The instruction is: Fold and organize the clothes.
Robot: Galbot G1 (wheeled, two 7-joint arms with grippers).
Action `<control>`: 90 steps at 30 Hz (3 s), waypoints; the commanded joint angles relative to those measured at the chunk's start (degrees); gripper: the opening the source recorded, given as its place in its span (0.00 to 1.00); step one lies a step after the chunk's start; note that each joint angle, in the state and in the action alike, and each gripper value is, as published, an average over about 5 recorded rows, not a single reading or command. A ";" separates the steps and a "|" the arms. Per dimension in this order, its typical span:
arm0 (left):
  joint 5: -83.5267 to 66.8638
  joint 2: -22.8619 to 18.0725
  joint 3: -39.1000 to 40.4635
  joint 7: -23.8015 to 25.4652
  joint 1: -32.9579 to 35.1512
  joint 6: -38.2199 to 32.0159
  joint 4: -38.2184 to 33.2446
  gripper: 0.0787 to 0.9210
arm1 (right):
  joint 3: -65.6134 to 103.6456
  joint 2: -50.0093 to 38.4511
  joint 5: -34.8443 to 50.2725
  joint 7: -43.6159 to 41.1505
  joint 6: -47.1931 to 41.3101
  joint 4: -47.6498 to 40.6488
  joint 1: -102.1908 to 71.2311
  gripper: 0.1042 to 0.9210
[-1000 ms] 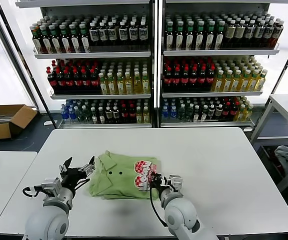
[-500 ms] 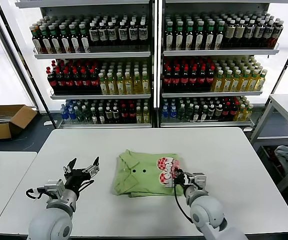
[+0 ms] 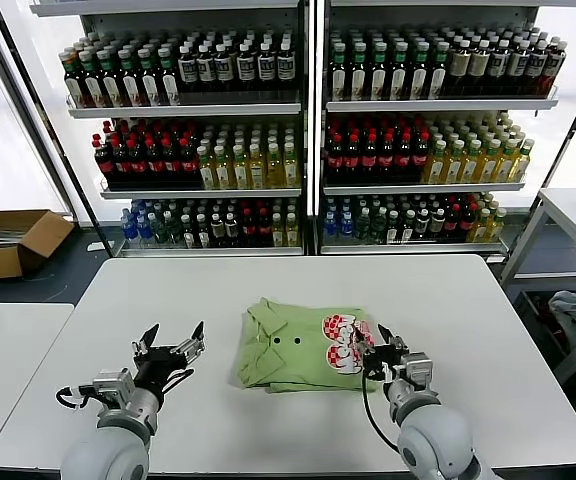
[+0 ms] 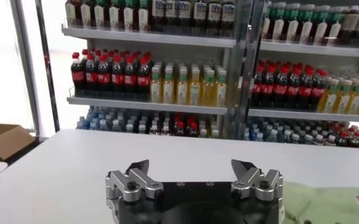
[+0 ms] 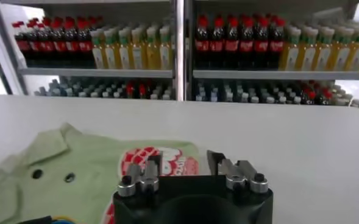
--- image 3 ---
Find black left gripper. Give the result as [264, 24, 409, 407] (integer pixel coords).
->
[131, 320, 207, 397]

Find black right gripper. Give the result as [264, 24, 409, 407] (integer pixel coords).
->
[350, 323, 411, 385]

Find light green polo shirt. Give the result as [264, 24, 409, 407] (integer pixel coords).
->
[231, 297, 387, 395]

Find dark tea bottle green cap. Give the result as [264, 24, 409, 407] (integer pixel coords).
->
[412, 42, 432, 101]
[137, 48, 162, 107]
[350, 43, 369, 102]
[97, 49, 123, 108]
[180, 214, 197, 247]
[195, 214, 212, 248]
[431, 42, 449, 100]
[117, 49, 143, 108]
[384, 210, 401, 245]
[329, 43, 349, 102]
[400, 210, 416, 245]
[79, 50, 104, 109]
[157, 47, 182, 106]
[371, 42, 391, 102]
[391, 42, 412, 101]

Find cola bottle red cap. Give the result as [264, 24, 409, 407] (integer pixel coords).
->
[126, 138, 146, 183]
[343, 134, 362, 185]
[444, 203, 460, 243]
[240, 208, 258, 248]
[256, 208, 274, 248]
[143, 138, 163, 183]
[178, 136, 198, 183]
[377, 134, 397, 184]
[395, 133, 414, 184]
[360, 134, 379, 185]
[93, 134, 114, 183]
[110, 138, 129, 183]
[160, 138, 180, 183]
[412, 132, 431, 183]
[326, 134, 345, 185]
[458, 203, 474, 243]

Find plain white side table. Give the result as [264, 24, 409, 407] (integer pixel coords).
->
[0, 302, 76, 480]

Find white side table grey legs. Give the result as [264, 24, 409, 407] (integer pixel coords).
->
[497, 187, 576, 386]

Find grey metal shelf rack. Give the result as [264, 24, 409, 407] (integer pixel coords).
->
[315, 0, 576, 265]
[30, 0, 314, 259]

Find black slanted window pole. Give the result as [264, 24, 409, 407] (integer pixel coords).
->
[0, 0, 116, 257]

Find grey slanted window pole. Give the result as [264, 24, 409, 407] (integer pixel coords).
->
[0, 0, 78, 221]

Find dark drink bottle navy label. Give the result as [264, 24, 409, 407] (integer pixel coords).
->
[528, 40, 551, 97]
[236, 43, 257, 95]
[510, 39, 532, 97]
[545, 41, 569, 97]
[489, 39, 512, 97]
[195, 44, 216, 95]
[256, 43, 276, 95]
[177, 44, 198, 95]
[275, 42, 295, 95]
[214, 44, 234, 95]

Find dark tea bottle orange neck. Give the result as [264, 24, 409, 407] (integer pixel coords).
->
[62, 48, 87, 109]

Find dark slanted window pole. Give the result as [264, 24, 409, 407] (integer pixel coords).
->
[513, 64, 576, 261]

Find dark drink bottle beige label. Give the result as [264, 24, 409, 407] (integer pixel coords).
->
[468, 40, 491, 98]
[447, 40, 471, 98]

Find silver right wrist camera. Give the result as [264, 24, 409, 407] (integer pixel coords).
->
[398, 352, 435, 390]

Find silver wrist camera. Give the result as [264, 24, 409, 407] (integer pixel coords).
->
[91, 368, 136, 407]
[398, 352, 435, 390]

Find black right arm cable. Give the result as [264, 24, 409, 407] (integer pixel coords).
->
[359, 368, 404, 454]

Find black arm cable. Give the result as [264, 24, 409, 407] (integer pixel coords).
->
[359, 368, 404, 454]
[55, 383, 100, 410]

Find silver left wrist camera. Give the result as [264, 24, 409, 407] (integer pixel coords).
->
[91, 368, 136, 407]

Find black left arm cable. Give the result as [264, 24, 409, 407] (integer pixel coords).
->
[55, 383, 100, 410]

